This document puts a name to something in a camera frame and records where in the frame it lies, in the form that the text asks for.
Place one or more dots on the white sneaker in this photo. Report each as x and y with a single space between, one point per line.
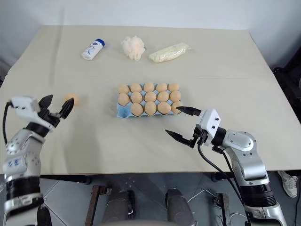
288 183

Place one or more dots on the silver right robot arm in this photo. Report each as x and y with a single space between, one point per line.
249 160

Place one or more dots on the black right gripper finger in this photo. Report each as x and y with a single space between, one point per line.
190 111
179 137

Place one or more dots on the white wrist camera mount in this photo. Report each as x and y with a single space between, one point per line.
24 106
209 122

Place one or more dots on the black equipment beside table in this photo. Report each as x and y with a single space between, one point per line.
289 94

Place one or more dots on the rusty brown metal stand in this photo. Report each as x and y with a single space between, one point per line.
224 209
95 202

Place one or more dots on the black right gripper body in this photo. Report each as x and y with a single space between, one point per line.
200 135

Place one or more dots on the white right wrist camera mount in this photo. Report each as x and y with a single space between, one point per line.
209 122

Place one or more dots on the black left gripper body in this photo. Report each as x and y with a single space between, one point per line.
49 117

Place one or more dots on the blue egg carton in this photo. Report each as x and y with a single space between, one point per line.
122 112

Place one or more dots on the clear bag of white pieces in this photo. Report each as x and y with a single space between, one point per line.
168 53

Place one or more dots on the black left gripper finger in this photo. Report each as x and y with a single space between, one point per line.
67 108
45 102

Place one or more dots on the pale mesh bath pouf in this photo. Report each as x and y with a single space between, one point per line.
132 47

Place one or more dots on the dark rounded grey shape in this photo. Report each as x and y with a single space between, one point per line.
120 207
179 207

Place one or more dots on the white bottle with blue cap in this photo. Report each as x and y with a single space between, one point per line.
92 50

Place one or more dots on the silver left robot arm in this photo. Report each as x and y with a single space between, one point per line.
21 160

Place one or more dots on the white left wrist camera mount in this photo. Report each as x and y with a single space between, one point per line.
24 106

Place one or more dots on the loose brown egg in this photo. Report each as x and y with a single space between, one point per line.
73 99

